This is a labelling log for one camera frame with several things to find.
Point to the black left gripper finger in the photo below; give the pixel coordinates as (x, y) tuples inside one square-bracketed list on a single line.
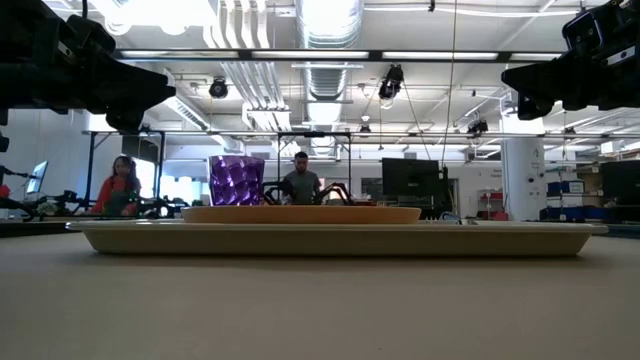
[(125, 121), (135, 92)]

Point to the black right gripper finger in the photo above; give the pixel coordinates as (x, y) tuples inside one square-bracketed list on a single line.
[(532, 107), (540, 80)]

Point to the purple faceted cup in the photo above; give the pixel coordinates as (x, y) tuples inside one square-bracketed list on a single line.
[(236, 180)]

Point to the orange round plate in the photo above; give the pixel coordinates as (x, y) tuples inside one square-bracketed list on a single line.
[(300, 215)]

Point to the beige plastic tray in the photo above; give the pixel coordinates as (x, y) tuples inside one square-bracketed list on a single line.
[(325, 242)]

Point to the person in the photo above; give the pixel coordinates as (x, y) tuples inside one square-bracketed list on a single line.
[(301, 185), (117, 192)]

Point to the white round column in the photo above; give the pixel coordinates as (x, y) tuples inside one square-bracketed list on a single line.
[(522, 180)]

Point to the dark monitor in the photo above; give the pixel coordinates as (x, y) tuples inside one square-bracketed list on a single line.
[(620, 180)]

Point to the small tilted monitor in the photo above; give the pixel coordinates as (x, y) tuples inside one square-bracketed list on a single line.
[(37, 177)]

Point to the blue storage bins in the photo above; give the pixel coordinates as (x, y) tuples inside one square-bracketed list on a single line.
[(570, 214)]

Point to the large black monitor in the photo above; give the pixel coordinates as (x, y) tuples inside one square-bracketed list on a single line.
[(410, 177)]

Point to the black hanging camera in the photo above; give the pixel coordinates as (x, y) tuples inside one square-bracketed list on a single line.
[(478, 127), (391, 82), (218, 88)]

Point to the black background rig frame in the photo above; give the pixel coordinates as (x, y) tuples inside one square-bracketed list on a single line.
[(91, 170), (314, 134)]

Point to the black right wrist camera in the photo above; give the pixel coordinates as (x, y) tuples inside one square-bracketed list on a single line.
[(582, 30)]

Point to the black aluminium rig frame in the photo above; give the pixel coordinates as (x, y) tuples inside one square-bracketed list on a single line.
[(375, 55)]

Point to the silver ventilation duct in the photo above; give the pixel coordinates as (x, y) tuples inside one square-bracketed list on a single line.
[(327, 80)]

